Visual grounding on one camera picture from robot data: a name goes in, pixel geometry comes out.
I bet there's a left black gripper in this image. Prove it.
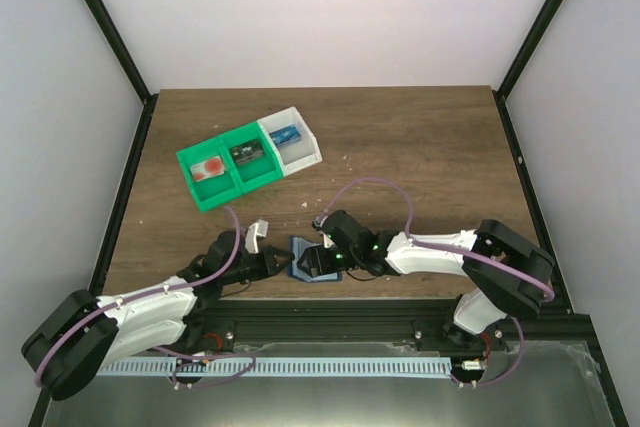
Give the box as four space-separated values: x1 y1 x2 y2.
221 246 295 287

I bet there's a blue leather card holder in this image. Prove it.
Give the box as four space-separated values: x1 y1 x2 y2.
287 236 342 283

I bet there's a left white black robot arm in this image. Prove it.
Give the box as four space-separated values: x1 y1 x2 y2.
21 231 295 401

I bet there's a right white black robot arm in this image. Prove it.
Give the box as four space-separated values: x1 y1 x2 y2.
294 210 555 350

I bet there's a white red credit card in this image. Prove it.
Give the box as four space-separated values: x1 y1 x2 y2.
190 156 226 182

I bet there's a black credit card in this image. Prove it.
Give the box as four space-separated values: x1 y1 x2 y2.
229 139 264 166

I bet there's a blue credit card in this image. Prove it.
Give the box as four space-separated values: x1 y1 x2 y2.
269 124 302 148

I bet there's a middle green bin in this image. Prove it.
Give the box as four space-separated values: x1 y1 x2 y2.
219 121 283 194

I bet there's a green bin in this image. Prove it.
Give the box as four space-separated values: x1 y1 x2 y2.
219 121 283 194
176 137 242 212

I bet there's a left green bin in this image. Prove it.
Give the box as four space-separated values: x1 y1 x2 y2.
176 137 242 212

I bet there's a white bin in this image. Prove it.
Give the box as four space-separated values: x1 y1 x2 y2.
257 107 322 176

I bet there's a grey metal sheet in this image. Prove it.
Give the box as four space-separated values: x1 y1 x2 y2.
44 341 615 426

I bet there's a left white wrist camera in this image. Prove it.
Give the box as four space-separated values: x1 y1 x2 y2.
245 219 269 255

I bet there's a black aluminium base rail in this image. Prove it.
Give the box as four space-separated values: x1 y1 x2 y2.
64 299 594 356

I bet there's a light blue slotted cable duct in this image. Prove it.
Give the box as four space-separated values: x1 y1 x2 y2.
98 357 452 380

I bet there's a left black side rail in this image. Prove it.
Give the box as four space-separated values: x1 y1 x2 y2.
88 93 159 296

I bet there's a black side rail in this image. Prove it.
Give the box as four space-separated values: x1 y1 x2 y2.
492 91 574 315
88 93 159 296

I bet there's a right black side rail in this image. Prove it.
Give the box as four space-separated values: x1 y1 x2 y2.
492 91 574 315

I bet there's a left black frame post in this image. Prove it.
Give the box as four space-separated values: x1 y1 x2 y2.
53 0 152 101

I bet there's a black frame post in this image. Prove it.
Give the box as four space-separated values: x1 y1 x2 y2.
53 0 152 101
497 0 595 98

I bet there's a right black frame post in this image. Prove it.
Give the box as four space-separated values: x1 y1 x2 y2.
497 0 595 98

